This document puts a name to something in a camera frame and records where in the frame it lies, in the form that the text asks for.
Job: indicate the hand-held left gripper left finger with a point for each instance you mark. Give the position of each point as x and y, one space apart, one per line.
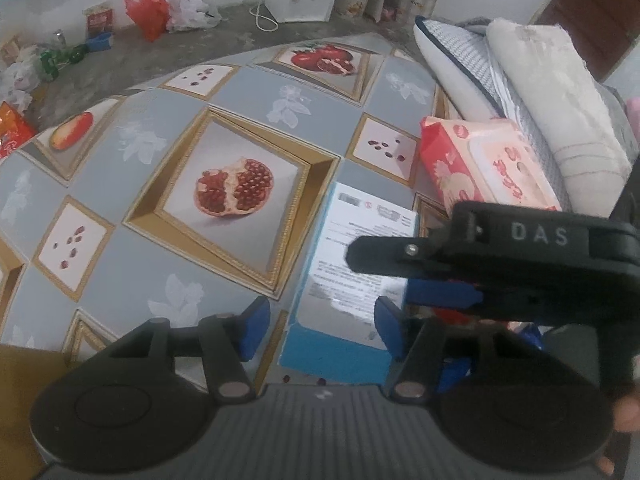
255 322

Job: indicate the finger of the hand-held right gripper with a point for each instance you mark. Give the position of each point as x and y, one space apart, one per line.
440 292
390 257

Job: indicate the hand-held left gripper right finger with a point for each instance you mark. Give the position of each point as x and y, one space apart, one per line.
390 325

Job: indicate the blue carton white label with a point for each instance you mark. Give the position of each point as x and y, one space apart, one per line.
330 305

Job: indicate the brown cardboard box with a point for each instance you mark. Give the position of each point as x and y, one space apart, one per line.
20 400

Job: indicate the person's right hand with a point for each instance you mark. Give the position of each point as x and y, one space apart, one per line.
627 412

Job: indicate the red white wet wipes pack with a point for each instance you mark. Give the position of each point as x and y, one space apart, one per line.
480 160

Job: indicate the pomegranate print mat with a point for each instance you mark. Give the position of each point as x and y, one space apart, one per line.
150 185

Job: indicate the pink blanket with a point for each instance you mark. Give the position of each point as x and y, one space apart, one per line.
634 117

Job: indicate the checked pillow blue edge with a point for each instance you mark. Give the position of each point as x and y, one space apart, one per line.
465 65

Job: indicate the brown door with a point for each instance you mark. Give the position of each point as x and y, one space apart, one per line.
590 20

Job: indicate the orange snack bag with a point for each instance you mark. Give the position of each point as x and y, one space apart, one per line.
12 132

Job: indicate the crumpled white plastic bags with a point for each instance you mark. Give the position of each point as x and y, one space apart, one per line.
192 10

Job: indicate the small blue box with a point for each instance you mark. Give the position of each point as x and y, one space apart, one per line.
100 42

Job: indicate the red plastic bag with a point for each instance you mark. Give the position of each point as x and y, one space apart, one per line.
147 12

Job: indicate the white bag pile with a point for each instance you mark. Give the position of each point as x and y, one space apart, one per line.
17 82

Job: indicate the red carton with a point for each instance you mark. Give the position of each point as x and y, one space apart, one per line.
97 20

